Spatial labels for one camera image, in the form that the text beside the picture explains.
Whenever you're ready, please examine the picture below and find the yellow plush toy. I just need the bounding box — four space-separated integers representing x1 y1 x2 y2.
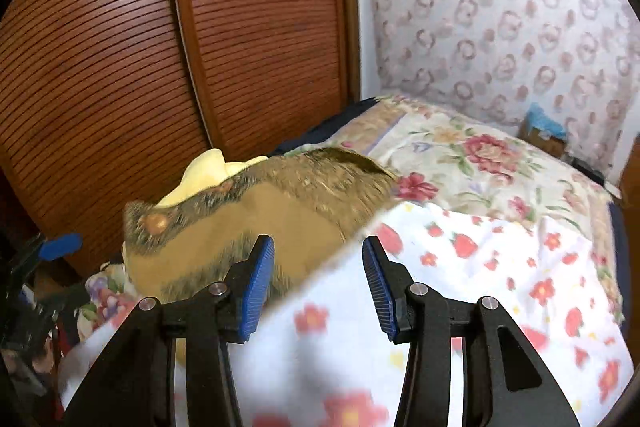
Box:
157 149 268 208

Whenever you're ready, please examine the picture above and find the louvered wooden wardrobe door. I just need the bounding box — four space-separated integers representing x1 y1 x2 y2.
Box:
0 0 211 273
170 0 362 148

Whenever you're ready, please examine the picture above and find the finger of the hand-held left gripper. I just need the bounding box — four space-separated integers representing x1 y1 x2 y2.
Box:
7 233 83 280

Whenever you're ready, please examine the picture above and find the circle-patterned sheer curtain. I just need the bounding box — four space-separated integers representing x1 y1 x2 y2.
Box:
362 0 640 178

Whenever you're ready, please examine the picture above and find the floral quilt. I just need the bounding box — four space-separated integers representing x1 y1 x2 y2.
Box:
290 96 626 323

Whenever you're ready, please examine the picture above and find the black flat device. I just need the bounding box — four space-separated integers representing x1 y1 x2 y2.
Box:
570 158 608 186

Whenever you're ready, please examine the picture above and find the brown patterned shirt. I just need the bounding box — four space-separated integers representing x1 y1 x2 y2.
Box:
122 147 401 308

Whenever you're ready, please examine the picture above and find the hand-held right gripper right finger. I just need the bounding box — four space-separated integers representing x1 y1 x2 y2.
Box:
362 236 581 427

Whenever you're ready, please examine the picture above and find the wooden cabinet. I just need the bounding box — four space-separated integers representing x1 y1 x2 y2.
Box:
620 142 640 208

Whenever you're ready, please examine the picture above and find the small cardboard box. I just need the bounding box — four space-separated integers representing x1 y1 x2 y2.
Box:
520 119 568 158

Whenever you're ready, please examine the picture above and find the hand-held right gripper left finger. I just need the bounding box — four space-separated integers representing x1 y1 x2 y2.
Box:
62 233 276 427

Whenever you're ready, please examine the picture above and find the pale floral cloth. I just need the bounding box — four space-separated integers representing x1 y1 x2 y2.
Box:
82 269 138 323

